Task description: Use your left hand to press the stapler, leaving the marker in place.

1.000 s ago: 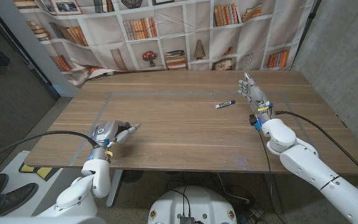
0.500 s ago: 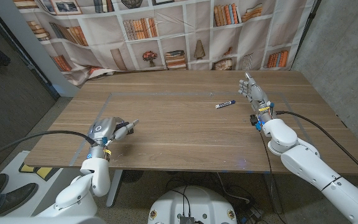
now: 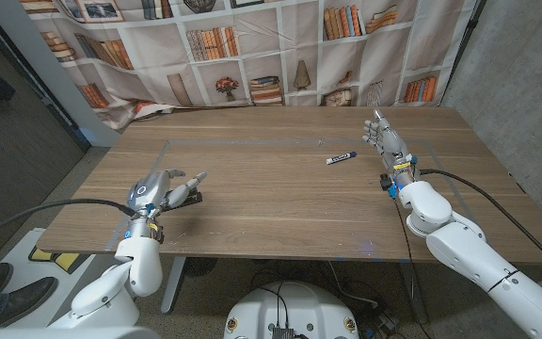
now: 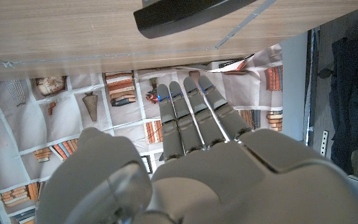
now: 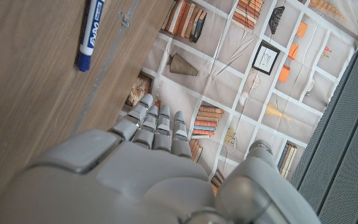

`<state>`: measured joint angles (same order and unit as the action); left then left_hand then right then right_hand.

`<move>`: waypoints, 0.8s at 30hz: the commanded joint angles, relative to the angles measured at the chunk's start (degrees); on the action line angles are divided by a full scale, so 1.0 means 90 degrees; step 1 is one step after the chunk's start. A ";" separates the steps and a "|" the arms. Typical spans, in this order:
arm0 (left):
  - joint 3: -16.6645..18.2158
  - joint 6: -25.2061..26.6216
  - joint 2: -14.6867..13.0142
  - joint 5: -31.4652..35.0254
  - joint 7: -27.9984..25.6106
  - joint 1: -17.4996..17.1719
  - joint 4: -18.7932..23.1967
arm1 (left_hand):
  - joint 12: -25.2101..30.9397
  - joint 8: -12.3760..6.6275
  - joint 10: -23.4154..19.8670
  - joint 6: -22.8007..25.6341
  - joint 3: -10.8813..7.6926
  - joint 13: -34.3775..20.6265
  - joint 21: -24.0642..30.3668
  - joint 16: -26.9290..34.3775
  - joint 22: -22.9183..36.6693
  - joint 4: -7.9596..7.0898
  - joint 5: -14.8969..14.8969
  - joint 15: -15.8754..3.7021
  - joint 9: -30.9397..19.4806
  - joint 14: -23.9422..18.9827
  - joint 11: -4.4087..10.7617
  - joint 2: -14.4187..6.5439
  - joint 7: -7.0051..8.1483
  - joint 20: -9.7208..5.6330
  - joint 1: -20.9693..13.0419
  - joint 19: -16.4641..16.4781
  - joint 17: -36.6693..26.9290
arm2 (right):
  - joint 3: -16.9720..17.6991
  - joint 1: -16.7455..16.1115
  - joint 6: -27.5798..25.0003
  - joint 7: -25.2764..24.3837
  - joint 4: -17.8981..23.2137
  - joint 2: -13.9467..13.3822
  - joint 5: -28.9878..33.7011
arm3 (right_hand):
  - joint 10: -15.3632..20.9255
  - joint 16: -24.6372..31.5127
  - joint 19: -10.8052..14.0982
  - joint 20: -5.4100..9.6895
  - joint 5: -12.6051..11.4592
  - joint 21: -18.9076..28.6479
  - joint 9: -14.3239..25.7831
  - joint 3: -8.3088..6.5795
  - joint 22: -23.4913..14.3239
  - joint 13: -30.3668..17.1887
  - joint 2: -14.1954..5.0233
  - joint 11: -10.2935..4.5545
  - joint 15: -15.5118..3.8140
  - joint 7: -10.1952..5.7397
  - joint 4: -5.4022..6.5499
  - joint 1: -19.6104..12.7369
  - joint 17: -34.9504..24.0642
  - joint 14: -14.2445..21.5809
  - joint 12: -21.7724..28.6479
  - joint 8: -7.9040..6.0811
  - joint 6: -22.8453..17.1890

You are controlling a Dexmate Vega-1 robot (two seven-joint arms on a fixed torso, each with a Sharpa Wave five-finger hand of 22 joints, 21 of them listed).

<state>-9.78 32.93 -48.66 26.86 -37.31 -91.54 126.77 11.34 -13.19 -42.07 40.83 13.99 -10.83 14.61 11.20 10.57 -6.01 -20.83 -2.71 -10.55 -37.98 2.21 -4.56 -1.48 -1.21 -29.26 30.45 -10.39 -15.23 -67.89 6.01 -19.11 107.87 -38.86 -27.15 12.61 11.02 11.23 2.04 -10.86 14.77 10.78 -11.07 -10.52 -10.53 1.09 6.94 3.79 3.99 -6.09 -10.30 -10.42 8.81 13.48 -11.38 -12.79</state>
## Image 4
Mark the white perforated bracket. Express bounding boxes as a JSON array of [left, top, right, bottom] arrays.
[[319, 129, 329, 157]]

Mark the black jacket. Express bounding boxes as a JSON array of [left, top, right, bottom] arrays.
[[328, 36, 358, 175]]

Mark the printed bookshelf backdrop cloth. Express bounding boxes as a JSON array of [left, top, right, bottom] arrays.
[[0, 43, 284, 224]]

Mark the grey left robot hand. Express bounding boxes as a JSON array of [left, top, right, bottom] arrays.
[[35, 75, 358, 224]]

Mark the black stapler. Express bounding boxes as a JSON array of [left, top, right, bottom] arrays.
[[133, 0, 257, 40]]

